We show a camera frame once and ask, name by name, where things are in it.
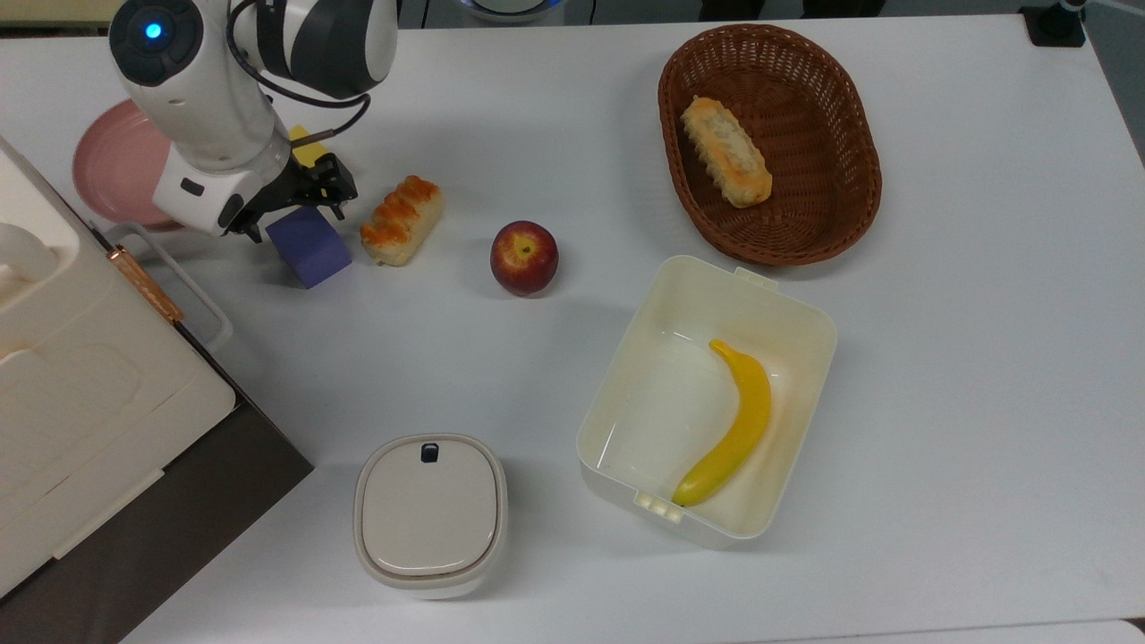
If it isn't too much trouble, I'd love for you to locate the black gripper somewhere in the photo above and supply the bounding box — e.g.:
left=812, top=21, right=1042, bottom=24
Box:
left=228, top=152, right=360, bottom=244

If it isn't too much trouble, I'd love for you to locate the purple cube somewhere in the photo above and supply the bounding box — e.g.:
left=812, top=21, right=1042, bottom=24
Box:
left=266, top=206, right=353, bottom=290

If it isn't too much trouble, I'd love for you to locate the yellow cube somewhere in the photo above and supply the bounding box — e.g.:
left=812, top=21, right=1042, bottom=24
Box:
left=287, top=124, right=335, bottom=170

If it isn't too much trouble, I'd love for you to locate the pink plate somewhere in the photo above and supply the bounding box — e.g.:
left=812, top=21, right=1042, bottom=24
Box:
left=72, top=98, right=185, bottom=230

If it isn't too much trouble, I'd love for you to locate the orange-topped pull-apart bread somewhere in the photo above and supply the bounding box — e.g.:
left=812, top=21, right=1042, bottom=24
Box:
left=360, top=174, right=445, bottom=268

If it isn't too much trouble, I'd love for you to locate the red apple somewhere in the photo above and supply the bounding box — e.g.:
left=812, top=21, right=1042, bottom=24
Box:
left=489, top=220, right=561, bottom=298

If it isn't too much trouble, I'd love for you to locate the small beige lidded trash can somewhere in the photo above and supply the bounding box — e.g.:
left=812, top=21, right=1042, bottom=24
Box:
left=352, top=433, right=509, bottom=601

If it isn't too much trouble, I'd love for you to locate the dark brown drawer box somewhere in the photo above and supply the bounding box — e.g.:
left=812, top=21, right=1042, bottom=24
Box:
left=0, top=394, right=315, bottom=644

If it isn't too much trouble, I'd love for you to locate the white plastic bin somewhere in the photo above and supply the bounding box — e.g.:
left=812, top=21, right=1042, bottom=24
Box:
left=576, top=255, right=840, bottom=551

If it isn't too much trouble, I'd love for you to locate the long baked bread roll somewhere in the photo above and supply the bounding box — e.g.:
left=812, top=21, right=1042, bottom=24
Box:
left=680, top=96, right=774, bottom=210

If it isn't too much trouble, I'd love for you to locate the yellow banana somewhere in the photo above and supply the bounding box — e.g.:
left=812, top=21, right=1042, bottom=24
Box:
left=671, top=337, right=773, bottom=509

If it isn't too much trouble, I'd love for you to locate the brown wicker basket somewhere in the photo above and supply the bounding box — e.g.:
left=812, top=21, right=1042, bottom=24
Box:
left=657, top=23, right=884, bottom=267

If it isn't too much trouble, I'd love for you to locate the white drawer handle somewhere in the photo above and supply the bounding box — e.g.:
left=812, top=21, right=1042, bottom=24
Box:
left=89, top=221, right=234, bottom=355

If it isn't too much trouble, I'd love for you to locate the copper cabinet door handle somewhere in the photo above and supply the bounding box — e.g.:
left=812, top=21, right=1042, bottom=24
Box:
left=106, top=245, right=186, bottom=325

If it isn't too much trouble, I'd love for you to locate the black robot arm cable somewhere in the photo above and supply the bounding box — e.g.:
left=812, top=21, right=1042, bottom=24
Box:
left=226, top=0, right=373, bottom=137

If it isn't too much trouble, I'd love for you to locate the cream plastic cabinet with handles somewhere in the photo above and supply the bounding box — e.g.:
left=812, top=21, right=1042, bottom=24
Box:
left=0, top=134, right=239, bottom=600

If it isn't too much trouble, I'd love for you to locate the black camera stand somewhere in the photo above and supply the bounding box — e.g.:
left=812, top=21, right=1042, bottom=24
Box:
left=1019, top=0, right=1090, bottom=48

